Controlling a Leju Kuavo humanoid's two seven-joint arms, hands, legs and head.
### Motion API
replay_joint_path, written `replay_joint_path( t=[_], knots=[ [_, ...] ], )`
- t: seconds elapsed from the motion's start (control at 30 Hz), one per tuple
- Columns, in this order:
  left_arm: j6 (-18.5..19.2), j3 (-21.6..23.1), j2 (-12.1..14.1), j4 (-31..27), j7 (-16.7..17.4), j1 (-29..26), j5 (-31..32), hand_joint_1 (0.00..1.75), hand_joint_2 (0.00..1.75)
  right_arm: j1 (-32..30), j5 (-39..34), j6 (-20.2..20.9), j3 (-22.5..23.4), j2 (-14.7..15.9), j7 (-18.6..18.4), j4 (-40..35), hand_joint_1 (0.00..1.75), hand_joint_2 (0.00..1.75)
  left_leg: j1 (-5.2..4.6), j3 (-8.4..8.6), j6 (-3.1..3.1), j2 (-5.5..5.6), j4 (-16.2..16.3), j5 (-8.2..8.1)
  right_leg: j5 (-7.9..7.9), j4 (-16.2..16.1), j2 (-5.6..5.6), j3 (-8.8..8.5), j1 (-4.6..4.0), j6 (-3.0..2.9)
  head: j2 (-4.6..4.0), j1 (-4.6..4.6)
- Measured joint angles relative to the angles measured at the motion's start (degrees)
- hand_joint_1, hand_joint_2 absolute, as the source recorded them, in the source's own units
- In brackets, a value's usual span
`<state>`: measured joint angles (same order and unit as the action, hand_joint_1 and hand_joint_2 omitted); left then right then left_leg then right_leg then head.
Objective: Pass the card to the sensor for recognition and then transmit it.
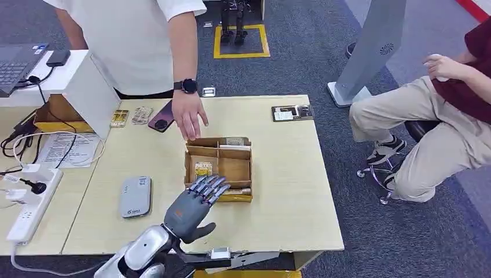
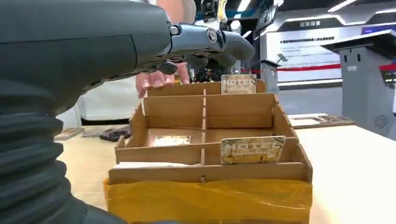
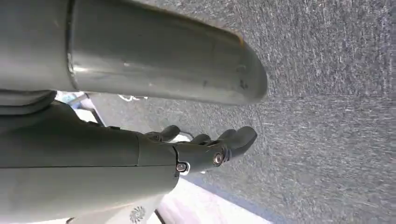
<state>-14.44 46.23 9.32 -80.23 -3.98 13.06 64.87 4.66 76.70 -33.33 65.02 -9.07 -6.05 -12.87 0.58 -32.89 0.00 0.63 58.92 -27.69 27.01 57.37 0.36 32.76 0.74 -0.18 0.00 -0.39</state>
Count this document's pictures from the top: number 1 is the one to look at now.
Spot person's left hand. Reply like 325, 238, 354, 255
171, 91, 210, 142

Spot seated person's hand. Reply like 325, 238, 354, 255
423, 53, 466, 82

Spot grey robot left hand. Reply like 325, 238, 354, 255
163, 174, 231, 245

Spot yellow printed card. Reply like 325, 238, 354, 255
194, 161, 213, 181

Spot purple smartphone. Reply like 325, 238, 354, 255
147, 100, 175, 134

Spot black wristwatch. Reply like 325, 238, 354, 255
173, 78, 199, 95

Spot grey patterned card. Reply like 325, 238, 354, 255
131, 106, 155, 126

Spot grey flat card reader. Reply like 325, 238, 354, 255
119, 175, 153, 220

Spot black stool with chrome base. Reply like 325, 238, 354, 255
356, 120, 442, 206

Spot red floor tape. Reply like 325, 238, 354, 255
454, 0, 490, 23

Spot wooden compartment card box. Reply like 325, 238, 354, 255
184, 136, 254, 204

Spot gold patterned card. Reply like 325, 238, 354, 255
109, 109, 130, 129

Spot white floor stand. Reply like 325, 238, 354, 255
327, 0, 408, 108

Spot seated person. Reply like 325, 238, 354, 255
349, 16, 491, 204

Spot standing person in white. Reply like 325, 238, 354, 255
42, 0, 208, 100

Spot black robot legs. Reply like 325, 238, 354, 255
220, 0, 250, 46

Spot white desk shelf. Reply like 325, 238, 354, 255
0, 49, 122, 140

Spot black card tray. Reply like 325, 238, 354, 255
271, 104, 316, 123

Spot yellow floor tape square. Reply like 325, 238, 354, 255
213, 23, 271, 60

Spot wooden box with yellow rim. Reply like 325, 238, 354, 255
34, 94, 95, 134

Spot printed paper sheet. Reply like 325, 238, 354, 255
36, 133, 102, 170

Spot black power adapter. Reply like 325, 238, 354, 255
45, 49, 72, 68

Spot black plug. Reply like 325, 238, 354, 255
20, 178, 47, 195

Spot white power strip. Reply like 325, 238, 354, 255
6, 168, 64, 244

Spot white charger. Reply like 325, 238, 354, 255
5, 188, 28, 201

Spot dark laptop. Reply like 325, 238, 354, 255
0, 43, 50, 98

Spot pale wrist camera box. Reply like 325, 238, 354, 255
210, 247, 232, 261

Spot grey metal bracket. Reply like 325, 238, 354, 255
229, 251, 281, 270

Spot black thin cable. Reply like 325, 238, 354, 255
27, 75, 78, 170

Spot white cable loop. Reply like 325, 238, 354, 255
13, 130, 107, 168

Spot white power strip cable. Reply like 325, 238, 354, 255
10, 242, 109, 277

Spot black cable bundle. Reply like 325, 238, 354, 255
0, 112, 42, 165

